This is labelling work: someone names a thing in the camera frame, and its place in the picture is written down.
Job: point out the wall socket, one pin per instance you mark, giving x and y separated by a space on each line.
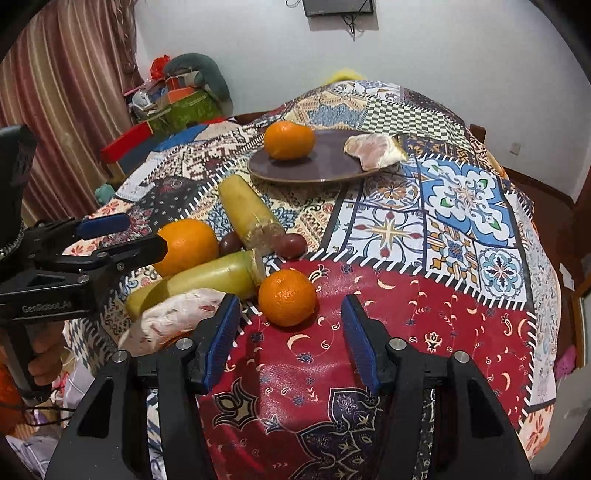
515 148

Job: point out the patchwork printed tablecloth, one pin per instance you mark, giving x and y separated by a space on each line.
415 323

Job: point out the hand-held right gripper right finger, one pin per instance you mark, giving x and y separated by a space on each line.
360 341

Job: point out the large orange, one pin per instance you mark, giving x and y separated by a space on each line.
189 247

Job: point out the orange cloth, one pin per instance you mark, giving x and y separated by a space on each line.
9 401

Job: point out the yellow fluffy chair back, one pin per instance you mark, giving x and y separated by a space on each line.
344 74

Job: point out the grey plush toy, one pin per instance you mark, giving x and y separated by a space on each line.
217 83

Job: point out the red topped stool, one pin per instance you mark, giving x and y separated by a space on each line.
124 143

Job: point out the person's left hand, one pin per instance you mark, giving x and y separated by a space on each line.
46 350

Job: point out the green box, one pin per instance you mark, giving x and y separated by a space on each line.
194 108

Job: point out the dark wall-mounted box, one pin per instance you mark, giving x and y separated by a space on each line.
339 7

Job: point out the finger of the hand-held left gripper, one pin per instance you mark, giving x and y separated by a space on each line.
138 251
104 226

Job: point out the orange box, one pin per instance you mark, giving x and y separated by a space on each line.
182 94

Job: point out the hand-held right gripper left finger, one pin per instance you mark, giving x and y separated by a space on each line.
221 341

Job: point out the dark red grape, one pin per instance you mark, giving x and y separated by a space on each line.
229 244

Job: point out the white paper box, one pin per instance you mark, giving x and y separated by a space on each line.
567 277

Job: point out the small mandarin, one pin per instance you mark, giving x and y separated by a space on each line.
286 297
288 141

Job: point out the pink slippers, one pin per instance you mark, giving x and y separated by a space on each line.
565 362

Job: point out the purple plate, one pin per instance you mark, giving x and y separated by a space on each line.
323 157

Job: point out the striped brown curtain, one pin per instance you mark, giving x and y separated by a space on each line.
60 92

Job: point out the wooden chair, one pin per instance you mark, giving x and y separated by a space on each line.
478 132

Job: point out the teal toy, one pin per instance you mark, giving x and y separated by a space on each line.
105 194

